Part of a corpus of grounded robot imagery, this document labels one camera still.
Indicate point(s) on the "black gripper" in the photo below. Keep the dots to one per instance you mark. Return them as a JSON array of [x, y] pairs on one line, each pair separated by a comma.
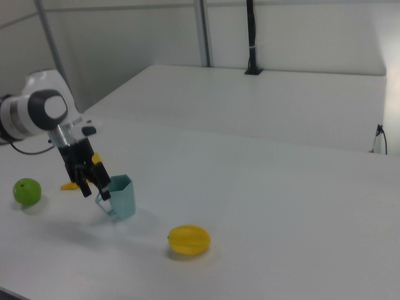
[[76, 154]]

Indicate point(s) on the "teal hexagonal mug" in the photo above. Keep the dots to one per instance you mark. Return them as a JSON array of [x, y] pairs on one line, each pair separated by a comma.
[[123, 200]]

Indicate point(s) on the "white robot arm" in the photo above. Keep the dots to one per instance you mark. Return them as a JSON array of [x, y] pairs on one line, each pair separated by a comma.
[[18, 117]]

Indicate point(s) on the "yellow toy banana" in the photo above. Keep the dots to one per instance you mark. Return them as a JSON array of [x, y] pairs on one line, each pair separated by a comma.
[[69, 187]]

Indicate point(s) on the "green toy apple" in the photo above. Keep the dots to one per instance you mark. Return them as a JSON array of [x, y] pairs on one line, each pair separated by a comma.
[[27, 191]]

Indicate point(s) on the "yellow toy starfruit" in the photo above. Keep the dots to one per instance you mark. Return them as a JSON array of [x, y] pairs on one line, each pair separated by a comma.
[[189, 239]]

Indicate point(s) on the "black pole with base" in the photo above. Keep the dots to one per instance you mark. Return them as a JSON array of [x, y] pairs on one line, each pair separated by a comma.
[[251, 31]]

